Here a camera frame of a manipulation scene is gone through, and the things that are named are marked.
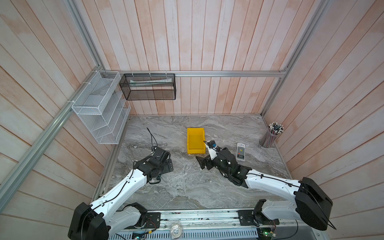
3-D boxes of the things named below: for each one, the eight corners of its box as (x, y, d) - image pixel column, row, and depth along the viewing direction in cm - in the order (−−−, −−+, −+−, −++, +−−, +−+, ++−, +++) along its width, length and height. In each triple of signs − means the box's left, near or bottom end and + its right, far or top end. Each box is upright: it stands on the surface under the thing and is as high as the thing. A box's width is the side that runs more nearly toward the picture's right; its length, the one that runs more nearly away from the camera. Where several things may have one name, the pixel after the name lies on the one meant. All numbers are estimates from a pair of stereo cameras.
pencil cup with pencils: (261, 147, 104) (272, 132, 90) (257, 138, 109) (267, 122, 95) (273, 147, 104) (286, 132, 90) (269, 138, 109) (281, 122, 95)
